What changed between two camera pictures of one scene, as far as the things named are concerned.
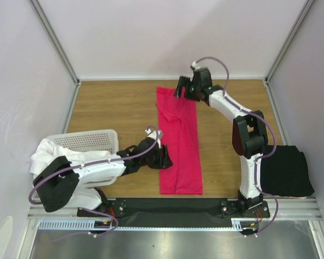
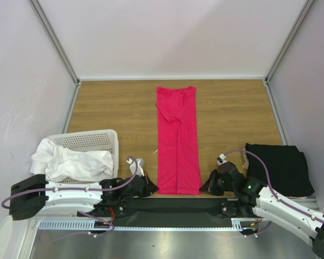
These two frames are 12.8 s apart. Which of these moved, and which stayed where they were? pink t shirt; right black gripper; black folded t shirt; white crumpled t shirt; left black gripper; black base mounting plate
Moved: right black gripper; left black gripper
Stayed: white crumpled t shirt; black folded t shirt; black base mounting plate; pink t shirt
